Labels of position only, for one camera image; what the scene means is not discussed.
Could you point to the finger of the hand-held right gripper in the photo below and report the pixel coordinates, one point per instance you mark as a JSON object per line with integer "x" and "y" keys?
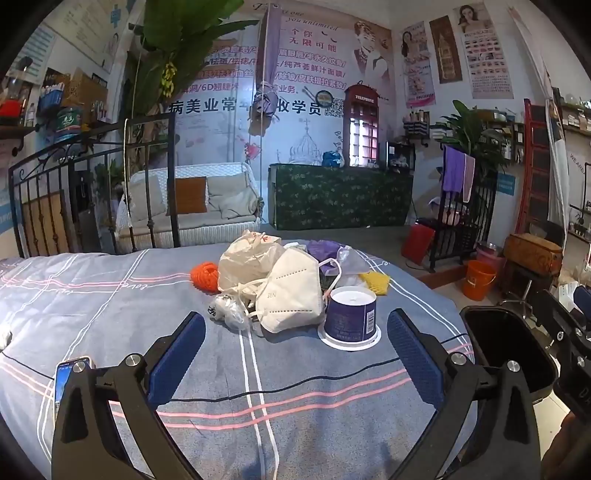
{"x": 554, "y": 314}
{"x": 581, "y": 297}

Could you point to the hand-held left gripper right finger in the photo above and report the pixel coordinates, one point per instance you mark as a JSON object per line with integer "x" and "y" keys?
{"x": 413, "y": 355}

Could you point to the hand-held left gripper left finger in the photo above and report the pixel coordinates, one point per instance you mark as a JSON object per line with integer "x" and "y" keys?
{"x": 178, "y": 355}

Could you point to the black trash bin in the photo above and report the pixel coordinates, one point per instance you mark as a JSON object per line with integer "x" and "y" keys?
{"x": 508, "y": 350}

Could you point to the small plastic bag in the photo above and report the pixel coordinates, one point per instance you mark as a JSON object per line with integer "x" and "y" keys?
{"x": 226, "y": 309}

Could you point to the purple paper cup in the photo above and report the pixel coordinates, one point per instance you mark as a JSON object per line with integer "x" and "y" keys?
{"x": 348, "y": 314}

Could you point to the yellow foam net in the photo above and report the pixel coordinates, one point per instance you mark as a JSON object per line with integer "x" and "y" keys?
{"x": 376, "y": 282}

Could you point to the orange foam net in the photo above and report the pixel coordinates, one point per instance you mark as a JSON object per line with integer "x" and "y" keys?
{"x": 205, "y": 277}

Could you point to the clear plastic bag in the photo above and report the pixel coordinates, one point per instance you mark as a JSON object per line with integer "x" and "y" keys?
{"x": 353, "y": 263}

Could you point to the white plastic bag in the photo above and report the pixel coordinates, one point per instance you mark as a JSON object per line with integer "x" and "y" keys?
{"x": 244, "y": 267}

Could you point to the white face mask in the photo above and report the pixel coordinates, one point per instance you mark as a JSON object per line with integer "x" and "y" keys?
{"x": 291, "y": 290}

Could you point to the purple plastic bag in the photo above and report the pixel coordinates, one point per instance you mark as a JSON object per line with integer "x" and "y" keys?
{"x": 323, "y": 251}

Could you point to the person's right forearm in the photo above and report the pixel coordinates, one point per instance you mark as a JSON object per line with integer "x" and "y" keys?
{"x": 561, "y": 447}

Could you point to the chrome stool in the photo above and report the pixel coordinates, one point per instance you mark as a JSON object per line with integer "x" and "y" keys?
{"x": 521, "y": 282}

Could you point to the pink bucket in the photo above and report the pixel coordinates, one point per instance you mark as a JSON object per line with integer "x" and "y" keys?
{"x": 494, "y": 265}

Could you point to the orange bucket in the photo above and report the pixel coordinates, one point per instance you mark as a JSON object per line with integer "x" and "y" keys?
{"x": 478, "y": 281}

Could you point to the red bag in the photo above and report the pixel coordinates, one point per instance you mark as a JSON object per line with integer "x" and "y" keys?
{"x": 418, "y": 244}

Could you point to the black iron rack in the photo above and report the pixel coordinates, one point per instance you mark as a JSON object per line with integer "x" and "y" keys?
{"x": 480, "y": 221}

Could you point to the smartphone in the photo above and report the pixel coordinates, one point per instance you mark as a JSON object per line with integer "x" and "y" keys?
{"x": 62, "y": 383}

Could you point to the white wicker swing sofa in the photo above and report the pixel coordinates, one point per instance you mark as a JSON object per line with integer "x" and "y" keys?
{"x": 198, "y": 235}

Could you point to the pink wash basin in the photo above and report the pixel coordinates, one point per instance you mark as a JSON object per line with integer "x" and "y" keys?
{"x": 450, "y": 218}

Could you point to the pink towel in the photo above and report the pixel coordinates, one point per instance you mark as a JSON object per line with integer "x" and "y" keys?
{"x": 469, "y": 180}

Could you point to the brown cushion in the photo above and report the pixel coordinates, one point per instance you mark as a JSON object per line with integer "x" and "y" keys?
{"x": 191, "y": 196}

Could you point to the large beige cushion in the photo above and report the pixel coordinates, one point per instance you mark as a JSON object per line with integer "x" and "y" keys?
{"x": 231, "y": 198}

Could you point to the red ladder shelf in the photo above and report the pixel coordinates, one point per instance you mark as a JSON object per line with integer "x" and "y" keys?
{"x": 526, "y": 138}

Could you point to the green patterned counter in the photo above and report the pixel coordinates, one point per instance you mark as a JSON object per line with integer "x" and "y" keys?
{"x": 341, "y": 198}

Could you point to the purple towel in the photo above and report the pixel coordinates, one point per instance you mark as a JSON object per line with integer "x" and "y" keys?
{"x": 453, "y": 168}

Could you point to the brown wooden panel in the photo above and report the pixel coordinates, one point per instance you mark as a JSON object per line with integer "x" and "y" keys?
{"x": 44, "y": 221}

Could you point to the black display box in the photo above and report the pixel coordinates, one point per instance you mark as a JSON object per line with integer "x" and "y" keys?
{"x": 399, "y": 157}

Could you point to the potted green plant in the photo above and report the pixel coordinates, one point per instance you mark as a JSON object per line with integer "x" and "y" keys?
{"x": 466, "y": 124}

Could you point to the blue bag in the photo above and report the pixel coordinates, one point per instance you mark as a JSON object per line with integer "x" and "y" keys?
{"x": 332, "y": 159}

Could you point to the red telephone booth cabinet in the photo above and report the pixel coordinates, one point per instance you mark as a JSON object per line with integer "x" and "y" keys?
{"x": 351, "y": 120}

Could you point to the green tub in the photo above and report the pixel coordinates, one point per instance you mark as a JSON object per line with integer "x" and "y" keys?
{"x": 69, "y": 124}

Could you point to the eyebrow chart poster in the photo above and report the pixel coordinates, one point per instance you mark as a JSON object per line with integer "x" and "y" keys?
{"x": 485, "y": 50}

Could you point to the cardboard box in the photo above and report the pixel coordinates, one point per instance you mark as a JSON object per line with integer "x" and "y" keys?
{"x": 87, "y": 92}

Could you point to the brown tower poster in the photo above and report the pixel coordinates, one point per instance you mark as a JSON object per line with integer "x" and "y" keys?
{"x": 445, "y": 50}

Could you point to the banana plant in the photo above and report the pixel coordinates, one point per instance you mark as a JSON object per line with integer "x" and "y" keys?
{"x": 184, "y": 37}

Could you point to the blue wall sign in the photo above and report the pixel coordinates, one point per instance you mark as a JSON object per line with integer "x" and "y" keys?
{"x": 506, "y": 183}

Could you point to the black iron bed frame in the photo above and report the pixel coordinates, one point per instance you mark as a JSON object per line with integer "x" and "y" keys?
{"x": 174, "y": 184}

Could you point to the wall shelves with cosmetics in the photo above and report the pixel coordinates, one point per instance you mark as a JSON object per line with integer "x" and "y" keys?
{"x": 577, "y": 124}

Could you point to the dark wooden wall shelf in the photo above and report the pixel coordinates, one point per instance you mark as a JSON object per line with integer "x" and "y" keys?
{"x": 512, "y": 134}

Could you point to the black wall shelf with bottles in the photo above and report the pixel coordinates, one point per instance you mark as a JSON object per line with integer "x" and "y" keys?
{"x": 418, "y": 124}

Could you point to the pink wall poster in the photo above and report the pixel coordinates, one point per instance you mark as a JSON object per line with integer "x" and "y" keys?
{"x": 418, "y": 60}

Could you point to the large wall poster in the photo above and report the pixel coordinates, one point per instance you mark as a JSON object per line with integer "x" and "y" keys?
{"x": 300, "y": 69}

